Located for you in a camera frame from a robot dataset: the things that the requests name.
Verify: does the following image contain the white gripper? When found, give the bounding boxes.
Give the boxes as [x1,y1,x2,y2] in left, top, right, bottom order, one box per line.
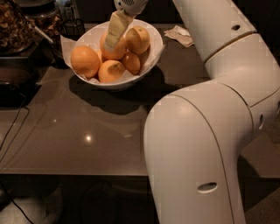
[104,0,148,52]

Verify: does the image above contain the orange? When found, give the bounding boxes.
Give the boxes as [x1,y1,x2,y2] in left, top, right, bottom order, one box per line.
[98,59,125,83]
[124,25,151,54]
[70,45,101,79]
[121,52,141,75]
[100,32,127,60]

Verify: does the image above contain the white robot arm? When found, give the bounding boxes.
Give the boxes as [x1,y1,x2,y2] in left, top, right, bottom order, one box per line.
[143,0,280,224]

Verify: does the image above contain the white paper bowl liner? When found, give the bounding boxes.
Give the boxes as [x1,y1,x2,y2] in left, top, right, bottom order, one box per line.
[59,24,166,85]

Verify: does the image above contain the white ceramic bowl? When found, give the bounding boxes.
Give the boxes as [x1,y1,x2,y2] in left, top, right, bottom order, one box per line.
[61,18,165,93]

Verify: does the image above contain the crumpled paper napkin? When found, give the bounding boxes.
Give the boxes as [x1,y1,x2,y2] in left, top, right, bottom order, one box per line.
[164,25,193,47]

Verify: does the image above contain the small glass snack jar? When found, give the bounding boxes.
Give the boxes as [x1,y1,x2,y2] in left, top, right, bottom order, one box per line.
[20,0,62,39]

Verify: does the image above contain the large glass snack jar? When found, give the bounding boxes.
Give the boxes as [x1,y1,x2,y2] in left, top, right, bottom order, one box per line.
[0,0,33,56]

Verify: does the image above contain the black appliance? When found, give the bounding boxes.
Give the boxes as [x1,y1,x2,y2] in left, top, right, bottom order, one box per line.
[0,62,40,108]

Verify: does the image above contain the black wire basket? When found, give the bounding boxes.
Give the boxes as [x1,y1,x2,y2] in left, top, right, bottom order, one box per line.
[63,18,85,40]

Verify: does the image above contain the white spoon handle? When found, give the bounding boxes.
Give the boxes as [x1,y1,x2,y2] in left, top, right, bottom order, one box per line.
[8,0,55,46]

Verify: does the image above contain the black power cable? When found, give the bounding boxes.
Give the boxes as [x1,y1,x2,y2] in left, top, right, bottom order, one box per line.
[0,81,36,224]

